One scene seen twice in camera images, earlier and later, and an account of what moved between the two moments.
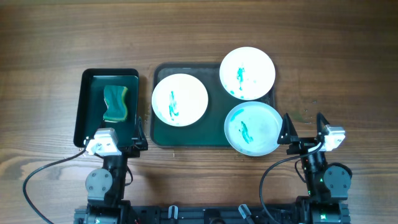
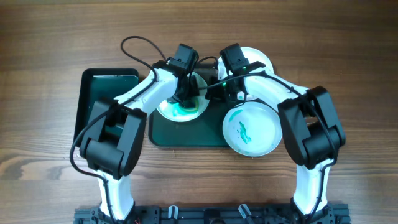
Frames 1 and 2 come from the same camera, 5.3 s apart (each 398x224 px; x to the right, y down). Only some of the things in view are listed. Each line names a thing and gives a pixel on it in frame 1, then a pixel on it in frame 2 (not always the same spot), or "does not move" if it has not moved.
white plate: (180, 99) does not move
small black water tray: (107, 98) does not move
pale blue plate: (252, 129) does not move
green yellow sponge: (114, 96) -> (179, 110)
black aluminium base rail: (306, 214) does not move
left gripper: (129, 149) -> (187, 94)
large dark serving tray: (209, 131) does not move
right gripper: (304, 142) -> (229, 92)
